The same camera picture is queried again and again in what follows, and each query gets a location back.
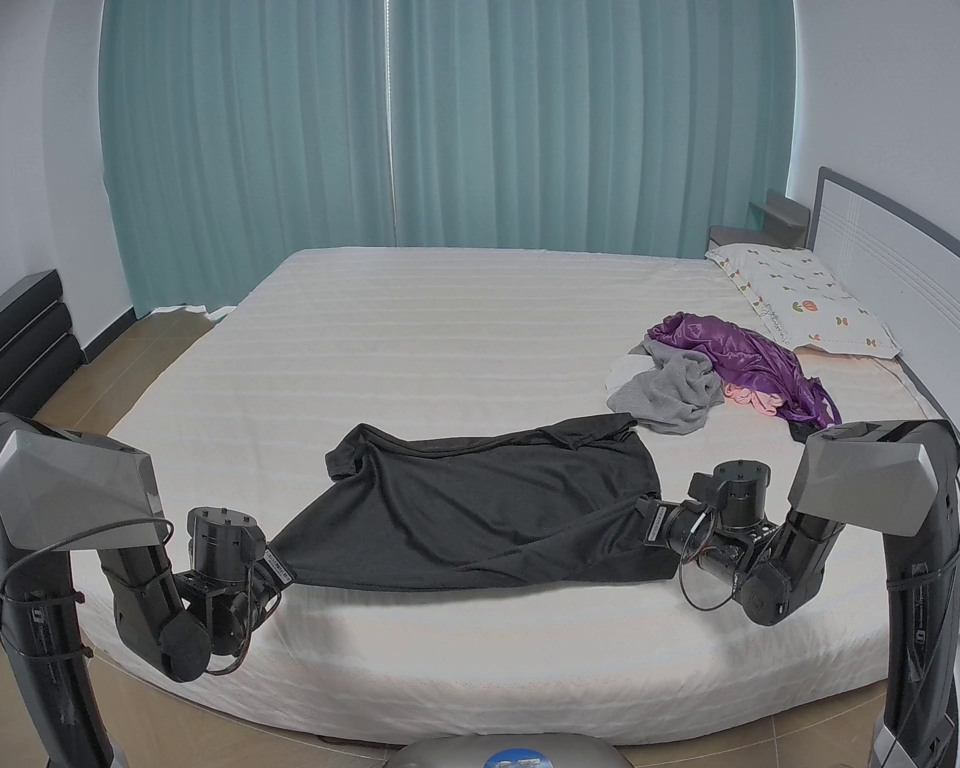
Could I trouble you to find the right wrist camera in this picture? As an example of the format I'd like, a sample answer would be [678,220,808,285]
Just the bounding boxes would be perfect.
[688,471,725,511]

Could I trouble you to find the grey bedside table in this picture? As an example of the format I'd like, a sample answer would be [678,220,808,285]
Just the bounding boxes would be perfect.
[708,189,813,249]

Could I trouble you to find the black T-shirt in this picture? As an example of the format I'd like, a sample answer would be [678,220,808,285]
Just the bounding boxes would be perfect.
[271,412,676,594]

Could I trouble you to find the bed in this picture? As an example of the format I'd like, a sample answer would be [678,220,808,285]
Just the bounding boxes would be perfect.
[30,166,960,747]

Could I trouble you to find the black cable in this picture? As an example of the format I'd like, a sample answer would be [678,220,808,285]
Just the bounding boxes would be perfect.
[0,516,172,601]

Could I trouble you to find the white printed pillow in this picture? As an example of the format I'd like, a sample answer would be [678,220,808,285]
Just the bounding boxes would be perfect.
[705,241,901,363]

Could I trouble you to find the black chest of drawers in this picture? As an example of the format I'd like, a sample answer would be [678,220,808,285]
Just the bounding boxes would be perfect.
[0,270,85,410]

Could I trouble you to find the pile of clothes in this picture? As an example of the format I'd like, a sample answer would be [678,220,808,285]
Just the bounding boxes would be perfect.
[603,311,843,444]

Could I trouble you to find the blue-green curtain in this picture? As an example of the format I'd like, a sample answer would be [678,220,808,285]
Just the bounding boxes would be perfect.
[97,0,395,320]
[390,0,798,260]

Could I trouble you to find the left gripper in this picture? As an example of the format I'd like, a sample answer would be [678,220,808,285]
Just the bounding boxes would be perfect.
[243,547,295,625]

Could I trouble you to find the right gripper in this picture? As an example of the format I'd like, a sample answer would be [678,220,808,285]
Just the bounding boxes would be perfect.
[636,495,714,558]

